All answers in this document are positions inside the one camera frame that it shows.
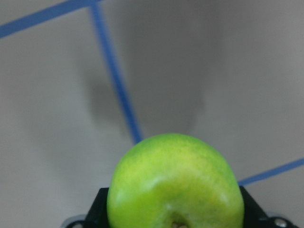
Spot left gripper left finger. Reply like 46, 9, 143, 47
85, 188, 110, 228

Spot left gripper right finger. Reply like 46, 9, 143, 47
239, 186, 268, 228

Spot green apple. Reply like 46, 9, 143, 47
107, 134, 245, 228

